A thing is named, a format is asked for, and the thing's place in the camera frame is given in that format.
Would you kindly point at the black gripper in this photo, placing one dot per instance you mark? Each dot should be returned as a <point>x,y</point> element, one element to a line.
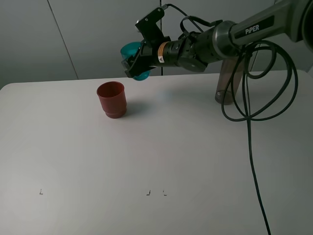
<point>147,58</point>

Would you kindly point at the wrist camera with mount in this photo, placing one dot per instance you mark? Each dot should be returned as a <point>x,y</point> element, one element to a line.
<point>148,28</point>

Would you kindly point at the teal transparent plastic cup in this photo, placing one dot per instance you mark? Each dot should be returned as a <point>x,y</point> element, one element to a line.
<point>128,53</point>

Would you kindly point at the smoky transparent water bottle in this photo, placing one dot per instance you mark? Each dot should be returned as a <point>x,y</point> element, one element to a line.
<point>227,69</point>

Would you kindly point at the red plastic cup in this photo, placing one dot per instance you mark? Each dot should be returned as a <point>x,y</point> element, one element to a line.
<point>112,98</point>

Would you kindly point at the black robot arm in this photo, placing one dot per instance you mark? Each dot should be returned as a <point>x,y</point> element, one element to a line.
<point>193,51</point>

